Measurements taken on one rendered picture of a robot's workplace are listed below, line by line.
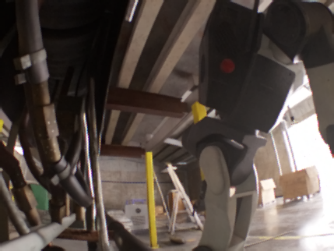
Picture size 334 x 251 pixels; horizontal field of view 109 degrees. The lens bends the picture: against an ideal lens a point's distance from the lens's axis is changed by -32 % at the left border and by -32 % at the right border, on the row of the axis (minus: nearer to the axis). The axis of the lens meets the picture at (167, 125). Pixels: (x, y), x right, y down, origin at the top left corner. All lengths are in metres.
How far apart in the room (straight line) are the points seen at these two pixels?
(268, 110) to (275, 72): 0.10
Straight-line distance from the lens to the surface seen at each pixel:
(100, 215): 0.20
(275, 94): 0.46
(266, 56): 0.44
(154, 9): 1.17
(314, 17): 0.37
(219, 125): 0.52
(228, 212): 0.48
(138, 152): 3.33
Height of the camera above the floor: 0.80
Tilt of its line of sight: 25 degrees up
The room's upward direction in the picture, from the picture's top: 4 degrees counter-clockwise
